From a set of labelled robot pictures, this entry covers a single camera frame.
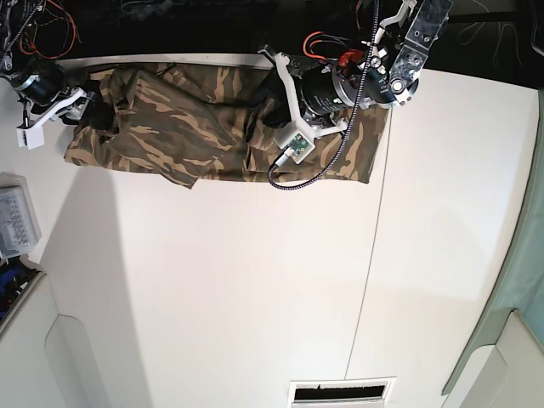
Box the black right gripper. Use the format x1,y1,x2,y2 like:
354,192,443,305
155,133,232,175
12,61,114,130

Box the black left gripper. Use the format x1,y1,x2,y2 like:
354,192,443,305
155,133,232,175
254,59,383,128

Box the camouflage t-shirt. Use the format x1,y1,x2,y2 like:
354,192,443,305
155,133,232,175
64,63,388,188

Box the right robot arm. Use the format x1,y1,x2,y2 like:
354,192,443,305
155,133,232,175
1,1,114,135

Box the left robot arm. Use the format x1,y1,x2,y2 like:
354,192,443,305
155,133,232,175
256,1,452,129

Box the clear plastic storage box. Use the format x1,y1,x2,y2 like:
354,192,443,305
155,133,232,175
1,172,42,260

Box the blue items in bin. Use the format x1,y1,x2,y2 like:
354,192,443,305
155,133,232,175
0,257,38,320

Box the braided camera cable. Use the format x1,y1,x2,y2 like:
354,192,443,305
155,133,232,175
0,0,43,60
267,0,380,191

